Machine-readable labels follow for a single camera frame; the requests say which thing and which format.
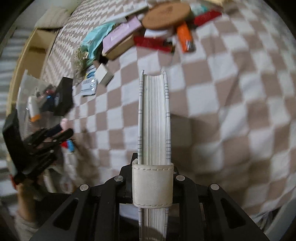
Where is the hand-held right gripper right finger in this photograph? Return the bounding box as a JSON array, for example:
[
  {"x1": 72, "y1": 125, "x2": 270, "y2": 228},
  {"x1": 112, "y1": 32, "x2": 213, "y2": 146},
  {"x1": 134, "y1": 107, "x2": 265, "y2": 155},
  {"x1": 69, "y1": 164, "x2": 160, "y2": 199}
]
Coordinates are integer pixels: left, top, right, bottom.
[{"x1": 173, "y1": 166, "x2": 270, "y2": 241}]

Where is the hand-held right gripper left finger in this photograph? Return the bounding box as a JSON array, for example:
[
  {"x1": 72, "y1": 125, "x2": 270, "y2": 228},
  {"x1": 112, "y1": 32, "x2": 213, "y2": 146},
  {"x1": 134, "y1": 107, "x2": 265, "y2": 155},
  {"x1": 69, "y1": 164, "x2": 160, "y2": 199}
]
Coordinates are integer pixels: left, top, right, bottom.
[{"x1": 29, "y1": 153, "x2": 139, "y2": 241}]

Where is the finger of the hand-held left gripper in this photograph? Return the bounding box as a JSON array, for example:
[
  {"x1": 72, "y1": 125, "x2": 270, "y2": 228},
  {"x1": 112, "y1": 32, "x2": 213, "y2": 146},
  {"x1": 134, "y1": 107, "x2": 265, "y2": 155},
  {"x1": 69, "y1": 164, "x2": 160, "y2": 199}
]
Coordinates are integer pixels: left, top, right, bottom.
[
  {"x1": 28, "y1": 125, "x2": 63, "y2": 147},
  {"x1": 35, "y1": 128, "x2": 75, "y2": 154}
]

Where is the clear plastic storage container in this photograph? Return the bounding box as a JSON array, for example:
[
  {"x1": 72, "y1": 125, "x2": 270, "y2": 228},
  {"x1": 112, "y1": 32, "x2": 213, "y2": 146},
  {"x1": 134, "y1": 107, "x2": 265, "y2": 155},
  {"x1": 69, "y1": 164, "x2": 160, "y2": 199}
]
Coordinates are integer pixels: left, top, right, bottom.
[{"x1": 15, "y1": 70, "x2": 75, "y2": 196}]

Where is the white grid notebook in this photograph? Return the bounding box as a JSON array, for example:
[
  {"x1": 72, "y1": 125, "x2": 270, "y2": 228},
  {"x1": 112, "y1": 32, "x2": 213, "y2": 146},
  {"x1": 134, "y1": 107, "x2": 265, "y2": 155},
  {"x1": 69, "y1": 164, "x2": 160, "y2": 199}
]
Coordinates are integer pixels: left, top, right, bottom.
[{"x1": 132, "y1": 70, "x2": 174, "y2": 241}]

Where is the person's left forearm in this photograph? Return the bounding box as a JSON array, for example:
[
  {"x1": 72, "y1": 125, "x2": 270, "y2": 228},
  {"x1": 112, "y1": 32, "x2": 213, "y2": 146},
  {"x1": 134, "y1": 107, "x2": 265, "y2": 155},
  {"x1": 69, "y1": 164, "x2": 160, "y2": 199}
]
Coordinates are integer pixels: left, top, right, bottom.
[{"x1": 14, "y1": 181, "x2": 47, "y2": 241}]

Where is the white tube with orange band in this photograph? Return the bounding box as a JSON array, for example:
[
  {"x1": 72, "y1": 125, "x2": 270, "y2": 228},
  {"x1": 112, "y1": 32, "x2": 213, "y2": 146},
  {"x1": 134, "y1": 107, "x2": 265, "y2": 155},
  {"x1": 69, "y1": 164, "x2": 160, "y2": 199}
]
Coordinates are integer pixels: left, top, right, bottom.
[{"x1": 28, "y1": 96, "x2": 40, "y2": 122}]

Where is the black charger box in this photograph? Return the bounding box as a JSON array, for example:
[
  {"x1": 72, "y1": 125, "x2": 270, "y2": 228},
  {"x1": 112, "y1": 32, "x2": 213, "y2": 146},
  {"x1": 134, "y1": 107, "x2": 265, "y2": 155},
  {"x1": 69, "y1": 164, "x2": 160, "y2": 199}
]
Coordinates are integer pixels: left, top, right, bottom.
[{"x1": 53, "y1": 77, "x2": 74, "y2": 116}]

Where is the white blue sachet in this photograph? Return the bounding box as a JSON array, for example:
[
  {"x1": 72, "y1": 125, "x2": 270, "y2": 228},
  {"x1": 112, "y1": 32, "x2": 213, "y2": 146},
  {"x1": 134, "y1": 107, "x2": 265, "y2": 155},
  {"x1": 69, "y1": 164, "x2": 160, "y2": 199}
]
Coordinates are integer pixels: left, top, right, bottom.
[{"x1": 81, "y1": 65, "x2": 97, "y2": 96}]

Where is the small white box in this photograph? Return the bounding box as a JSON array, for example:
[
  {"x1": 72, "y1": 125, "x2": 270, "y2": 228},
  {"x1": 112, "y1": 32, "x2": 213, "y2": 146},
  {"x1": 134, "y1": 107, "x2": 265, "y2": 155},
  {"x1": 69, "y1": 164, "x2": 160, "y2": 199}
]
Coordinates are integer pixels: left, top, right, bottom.
[{"x1": 94, "y1": 62, "x2": 114, "y2": 87}]

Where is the grey curtain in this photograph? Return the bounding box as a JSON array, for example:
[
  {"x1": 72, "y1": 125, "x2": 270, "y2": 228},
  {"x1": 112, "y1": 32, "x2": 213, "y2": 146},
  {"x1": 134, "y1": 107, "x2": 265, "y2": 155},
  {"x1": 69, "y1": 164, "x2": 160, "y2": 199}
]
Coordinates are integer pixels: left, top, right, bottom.
[{"x1": 0, "y1": 29, "x2": 29, "y2": 98}]

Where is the wooden bedside shelf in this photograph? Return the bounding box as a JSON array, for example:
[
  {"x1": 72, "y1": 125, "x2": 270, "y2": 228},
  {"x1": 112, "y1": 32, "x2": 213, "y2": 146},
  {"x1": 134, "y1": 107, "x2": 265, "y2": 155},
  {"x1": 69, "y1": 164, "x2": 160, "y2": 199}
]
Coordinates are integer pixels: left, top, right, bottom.
[{"x1": 7, "y1": 28, "x2": 60, "y2": 112}]

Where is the teal wet wipes packet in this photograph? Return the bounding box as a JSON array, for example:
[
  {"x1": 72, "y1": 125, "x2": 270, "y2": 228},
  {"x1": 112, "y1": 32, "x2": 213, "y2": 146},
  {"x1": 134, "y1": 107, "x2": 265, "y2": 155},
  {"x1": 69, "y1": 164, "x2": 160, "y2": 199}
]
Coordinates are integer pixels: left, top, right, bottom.
[{"x1": 82, "y1": 22, "x2": 116, "y2": 61}]

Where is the bamboo box with pink lid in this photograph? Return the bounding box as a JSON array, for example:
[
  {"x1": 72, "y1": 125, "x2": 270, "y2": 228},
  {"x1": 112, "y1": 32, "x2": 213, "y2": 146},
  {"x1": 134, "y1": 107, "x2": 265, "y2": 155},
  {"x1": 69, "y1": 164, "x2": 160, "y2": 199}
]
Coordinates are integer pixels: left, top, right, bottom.
[{"x1": 102, "y1": 16, "x2": 142, "y2": 61}]

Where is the long dark red box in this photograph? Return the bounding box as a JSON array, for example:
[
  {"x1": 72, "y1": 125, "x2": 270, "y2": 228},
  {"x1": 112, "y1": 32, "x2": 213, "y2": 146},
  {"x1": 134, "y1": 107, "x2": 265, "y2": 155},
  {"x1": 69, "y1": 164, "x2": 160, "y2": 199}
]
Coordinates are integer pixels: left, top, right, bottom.
[{"x1": 134, "y1": 35, "x2": 176, "y2": 53}]

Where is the white tape measure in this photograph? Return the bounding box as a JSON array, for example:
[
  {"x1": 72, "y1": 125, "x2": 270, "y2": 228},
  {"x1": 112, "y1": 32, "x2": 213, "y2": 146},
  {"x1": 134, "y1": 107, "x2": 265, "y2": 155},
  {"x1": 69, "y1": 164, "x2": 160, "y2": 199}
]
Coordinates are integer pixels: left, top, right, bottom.
[{"x1": 144, "y1": 25, "x2": 175, "y2": 39}]

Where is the orange lighter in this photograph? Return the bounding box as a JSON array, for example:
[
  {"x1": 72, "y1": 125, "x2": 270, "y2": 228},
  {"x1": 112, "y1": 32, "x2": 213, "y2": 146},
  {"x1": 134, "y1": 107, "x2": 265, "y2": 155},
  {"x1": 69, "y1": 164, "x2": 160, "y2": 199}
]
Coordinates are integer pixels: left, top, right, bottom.
[{"x1": 176, "y1": 22, "x2": 196, "y2": 53}]

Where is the round cork coaster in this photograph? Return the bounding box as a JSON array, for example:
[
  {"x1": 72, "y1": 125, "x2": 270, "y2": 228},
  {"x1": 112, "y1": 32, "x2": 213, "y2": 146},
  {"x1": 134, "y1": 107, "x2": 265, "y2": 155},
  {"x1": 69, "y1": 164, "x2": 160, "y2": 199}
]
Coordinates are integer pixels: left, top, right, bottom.
[{"x1": 142, "y1": 2, "x2": 192, "y2": 30}]

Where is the flat red box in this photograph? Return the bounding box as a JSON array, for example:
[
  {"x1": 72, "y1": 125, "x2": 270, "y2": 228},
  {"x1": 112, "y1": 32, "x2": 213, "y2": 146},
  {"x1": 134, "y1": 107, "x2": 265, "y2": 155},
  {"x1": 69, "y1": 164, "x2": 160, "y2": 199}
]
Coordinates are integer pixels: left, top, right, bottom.
[{"x1": 193, "y1": 9, "x2": 222, "y2": 26}]

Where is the small teal packet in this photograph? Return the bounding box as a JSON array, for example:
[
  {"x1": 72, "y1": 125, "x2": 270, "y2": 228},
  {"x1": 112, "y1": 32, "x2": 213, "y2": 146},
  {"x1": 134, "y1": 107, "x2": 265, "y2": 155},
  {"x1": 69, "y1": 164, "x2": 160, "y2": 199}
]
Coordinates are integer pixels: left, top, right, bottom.
[{"x1": 190, "y1": 2, "x2": 212, "y2": 16}]

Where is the bagged beige rope bundle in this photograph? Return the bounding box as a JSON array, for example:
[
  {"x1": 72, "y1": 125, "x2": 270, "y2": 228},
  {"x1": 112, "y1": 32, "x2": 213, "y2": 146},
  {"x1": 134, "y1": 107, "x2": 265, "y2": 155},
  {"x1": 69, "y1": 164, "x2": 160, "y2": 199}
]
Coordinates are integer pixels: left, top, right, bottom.
[{"x1": 73, "y1": 45, "x2": 90, "y2": 78}]

